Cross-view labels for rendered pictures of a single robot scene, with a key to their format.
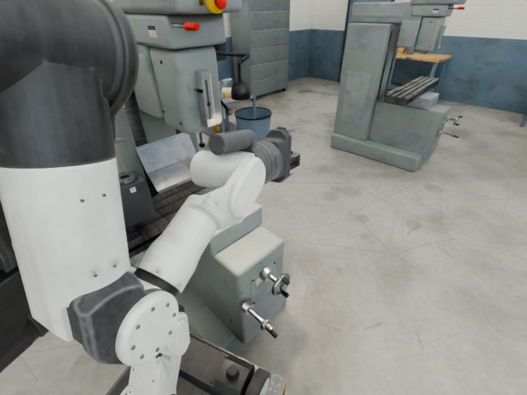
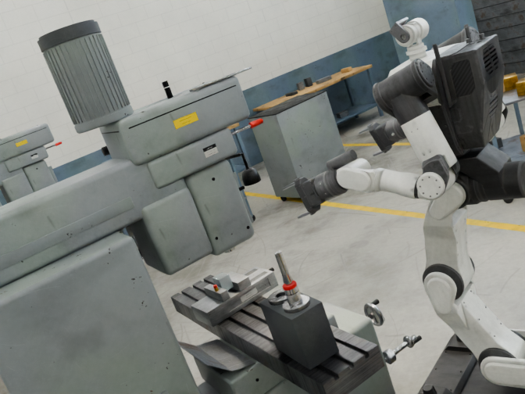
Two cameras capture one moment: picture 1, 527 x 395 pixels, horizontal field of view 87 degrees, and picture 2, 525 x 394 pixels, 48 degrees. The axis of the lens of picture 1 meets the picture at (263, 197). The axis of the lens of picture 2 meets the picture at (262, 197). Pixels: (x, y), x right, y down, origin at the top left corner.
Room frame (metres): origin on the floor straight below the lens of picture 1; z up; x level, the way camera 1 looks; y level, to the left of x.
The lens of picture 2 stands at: (0.38, 2.26, 2.00)
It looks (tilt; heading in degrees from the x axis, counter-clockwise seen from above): 15 degrees down; 288
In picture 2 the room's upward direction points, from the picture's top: 20 degrees counter-clockwise
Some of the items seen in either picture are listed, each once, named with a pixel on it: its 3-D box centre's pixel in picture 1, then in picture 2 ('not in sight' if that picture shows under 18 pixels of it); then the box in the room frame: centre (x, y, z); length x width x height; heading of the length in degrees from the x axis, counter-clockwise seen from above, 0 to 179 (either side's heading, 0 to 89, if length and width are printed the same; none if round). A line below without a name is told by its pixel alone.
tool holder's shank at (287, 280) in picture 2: not in sight; (283, 268); (0.92, 0.64, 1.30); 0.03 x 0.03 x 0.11
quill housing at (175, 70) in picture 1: (188, 88); (211, 205); (1.21, 0.30, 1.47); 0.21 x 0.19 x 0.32; 135
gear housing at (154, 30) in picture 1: (174, 28); (181, 157); (1.24, 0.33, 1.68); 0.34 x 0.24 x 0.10; 45
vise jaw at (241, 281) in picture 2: not in sight; (235, 281); (1.31, 0.12, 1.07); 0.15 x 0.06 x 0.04; 138
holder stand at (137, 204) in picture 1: (119, 201); (298, 324); (0.95, 0.60, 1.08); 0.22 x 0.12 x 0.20; 132
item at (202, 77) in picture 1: (205, 99); (238, 198); (1.13, 0.22, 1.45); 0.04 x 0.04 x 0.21; 45
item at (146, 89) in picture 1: (165, 81); (166, 227); (1.35, 0.44, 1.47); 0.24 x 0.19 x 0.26; 135
